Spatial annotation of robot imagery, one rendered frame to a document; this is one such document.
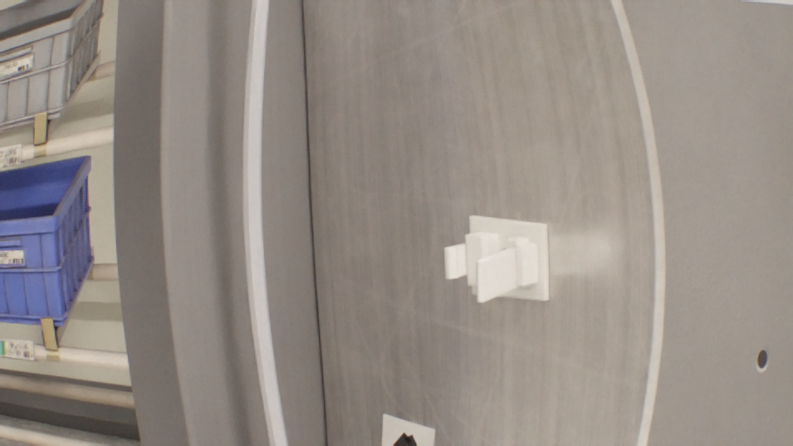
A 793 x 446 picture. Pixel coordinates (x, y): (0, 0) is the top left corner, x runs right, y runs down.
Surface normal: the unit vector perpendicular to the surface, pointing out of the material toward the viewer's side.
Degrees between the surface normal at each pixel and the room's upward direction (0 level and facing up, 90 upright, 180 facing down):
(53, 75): 95
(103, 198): 90
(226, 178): 89
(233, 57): 85
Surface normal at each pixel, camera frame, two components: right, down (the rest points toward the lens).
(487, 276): 0.88, 0.03
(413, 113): -0.71, 0.15
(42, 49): -0.08, 0.24
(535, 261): 0.70, 0.07
